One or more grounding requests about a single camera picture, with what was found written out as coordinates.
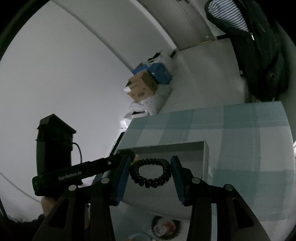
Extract teal plaid tablecloth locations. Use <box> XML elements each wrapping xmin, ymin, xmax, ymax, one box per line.
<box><xmin>118</xmin><ymin>101</ymin><xmax>295</xmax><ymax>240</ymax></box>

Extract black hanging jacket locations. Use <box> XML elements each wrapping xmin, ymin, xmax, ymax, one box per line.
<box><xmin>205</xmin><ymin>1</ymin><xmax>288</xmax><ymax>102</ymax></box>

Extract white plastic bags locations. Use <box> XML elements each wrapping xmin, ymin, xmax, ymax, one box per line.
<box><xmin>120</xmin><ymin>84</ymin><xmax>171</xmax><ymax>132</ymax></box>

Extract brown cardboard box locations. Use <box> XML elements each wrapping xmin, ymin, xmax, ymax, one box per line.
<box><xmin>123</xmin><ymin>70</ymin><xmax>158</xmax><ymax>102</ymax></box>

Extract left hand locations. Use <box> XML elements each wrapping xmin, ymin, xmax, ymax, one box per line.
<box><xmin>41</xmin><ymin>196</ymin><xmax>59</xmax><ymax>217</ymax></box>

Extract blue box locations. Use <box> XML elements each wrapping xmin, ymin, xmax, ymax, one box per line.
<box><xmin>132</xmin><ymin>63</ymin><xmax>172</xmax><ymax>85</ymax></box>

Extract black spiral hair tie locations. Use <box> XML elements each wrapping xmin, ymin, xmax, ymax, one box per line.
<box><xmin>129</xmin><ymin>158</ymin><xmax>173</xmax><ymax>189</ymax></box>

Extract grey door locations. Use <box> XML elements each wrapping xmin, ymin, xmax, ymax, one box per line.
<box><xmin>139</xmin><ymin>0</ymin><xmax>215</xmax><ymax>50</ymax></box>

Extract grey cardboard box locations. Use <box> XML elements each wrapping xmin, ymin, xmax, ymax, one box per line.
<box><xmin>122</xmin><ymin>141</ymin><xmax>212</xmax><ymax>220</ymax></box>

